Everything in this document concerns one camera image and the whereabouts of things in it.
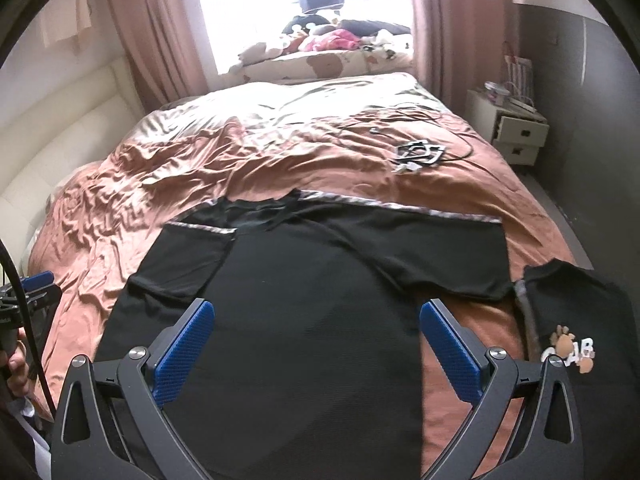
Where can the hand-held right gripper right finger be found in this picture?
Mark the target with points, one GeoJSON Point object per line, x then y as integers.
{"type": "Point", "coordinates": [450, 355]}

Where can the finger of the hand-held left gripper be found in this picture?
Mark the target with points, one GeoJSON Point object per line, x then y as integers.
{"type": "Point", "coordinates": [37, 281]}

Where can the white padded headboard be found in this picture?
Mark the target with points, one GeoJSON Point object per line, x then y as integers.
{"type": "Point", "coordinates": [65, 125]}

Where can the pile of clothes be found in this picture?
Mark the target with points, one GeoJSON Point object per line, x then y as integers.
{"type": "Point", "coordinates": [335, 39]}

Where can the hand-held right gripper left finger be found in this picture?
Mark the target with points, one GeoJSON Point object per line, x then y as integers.
{"type": "Point", "coordinates": [184, 355]}

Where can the folded black paw-print garment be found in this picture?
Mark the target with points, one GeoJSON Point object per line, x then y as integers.
{"type": "Point", "coordinates": [575, 300]}

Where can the bear-print cushion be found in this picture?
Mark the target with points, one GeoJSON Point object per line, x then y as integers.
{"type": "Point", "coordinates": [310, 65]}

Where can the white nightstand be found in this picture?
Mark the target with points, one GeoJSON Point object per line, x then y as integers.
{"type": "Point", "coordinates": [520, 132]}

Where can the pink curtain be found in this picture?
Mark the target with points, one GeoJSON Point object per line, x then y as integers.
{"type": "Point", "coordinates": [150, 20]}
{"type": "Point", "coordinates": [450, 20]}

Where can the black shorts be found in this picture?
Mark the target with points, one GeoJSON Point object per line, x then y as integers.
{"type": "Point", "coordinates": [310, 310]}

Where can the person's left hand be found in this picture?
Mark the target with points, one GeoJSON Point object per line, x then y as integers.
{"type": "Point", "coordinates": [17, 367]}

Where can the brown blanket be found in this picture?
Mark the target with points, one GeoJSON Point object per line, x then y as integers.
{"type": "Point", "coordinates": [200, 170]}

